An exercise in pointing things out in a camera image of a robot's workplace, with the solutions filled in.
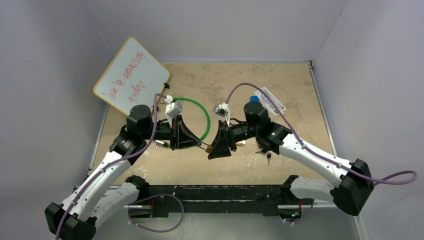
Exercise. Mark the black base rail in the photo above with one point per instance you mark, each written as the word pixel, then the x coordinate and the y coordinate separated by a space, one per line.
pixel 269 200

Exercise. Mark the blue whiteboard eraser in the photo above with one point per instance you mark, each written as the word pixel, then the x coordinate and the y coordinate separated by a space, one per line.
pixel 254 98

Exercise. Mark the white printed card package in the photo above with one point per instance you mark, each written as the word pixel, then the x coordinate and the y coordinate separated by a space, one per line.
pixel 269 101

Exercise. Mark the brass padlock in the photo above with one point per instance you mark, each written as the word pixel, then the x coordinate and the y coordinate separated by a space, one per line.
pixel 206 147
pixel 241 143

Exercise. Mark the black-headed keys bunch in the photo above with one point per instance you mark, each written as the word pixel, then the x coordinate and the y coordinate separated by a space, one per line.
pixel 266 153

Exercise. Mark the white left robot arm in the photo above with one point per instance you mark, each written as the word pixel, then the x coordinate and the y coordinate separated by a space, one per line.
pixel 80 215

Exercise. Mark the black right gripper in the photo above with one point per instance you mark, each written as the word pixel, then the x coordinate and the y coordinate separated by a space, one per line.
pixel 225 140

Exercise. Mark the whiteboard with orange frame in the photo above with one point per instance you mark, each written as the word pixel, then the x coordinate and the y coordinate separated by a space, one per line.
pixel 132 78

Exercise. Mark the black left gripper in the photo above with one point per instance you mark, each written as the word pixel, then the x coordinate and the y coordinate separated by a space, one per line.
pixel 181 135

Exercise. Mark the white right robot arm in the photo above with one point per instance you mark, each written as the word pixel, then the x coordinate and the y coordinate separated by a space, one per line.
pixel 344 183

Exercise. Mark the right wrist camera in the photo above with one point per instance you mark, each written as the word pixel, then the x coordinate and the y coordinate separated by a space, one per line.
pixel 222 110

